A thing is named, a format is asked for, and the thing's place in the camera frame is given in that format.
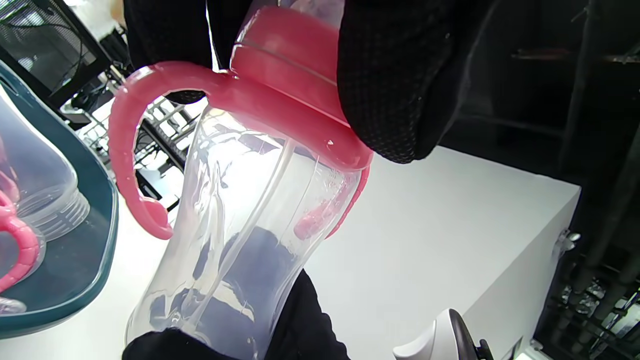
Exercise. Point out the person's right hand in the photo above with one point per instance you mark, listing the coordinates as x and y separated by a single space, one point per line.
310 330

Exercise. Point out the person's left hand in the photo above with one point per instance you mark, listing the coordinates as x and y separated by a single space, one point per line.
400 75

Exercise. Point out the teal plastic basin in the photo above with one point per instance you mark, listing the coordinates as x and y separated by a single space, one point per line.
85 250

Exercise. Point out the black mesh office chair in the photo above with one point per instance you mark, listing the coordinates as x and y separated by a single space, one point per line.
45 45

